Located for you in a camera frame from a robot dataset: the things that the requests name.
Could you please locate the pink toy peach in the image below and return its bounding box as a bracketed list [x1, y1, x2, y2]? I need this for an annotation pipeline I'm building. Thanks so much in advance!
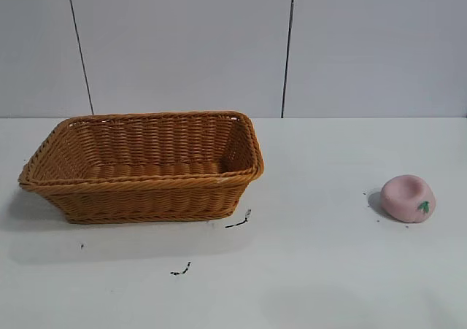
[379, 174, 436, 223]

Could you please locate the brown woven wicker basket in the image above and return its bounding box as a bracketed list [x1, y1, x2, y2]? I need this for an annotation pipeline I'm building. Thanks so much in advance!
[18, 110, 266, 225]

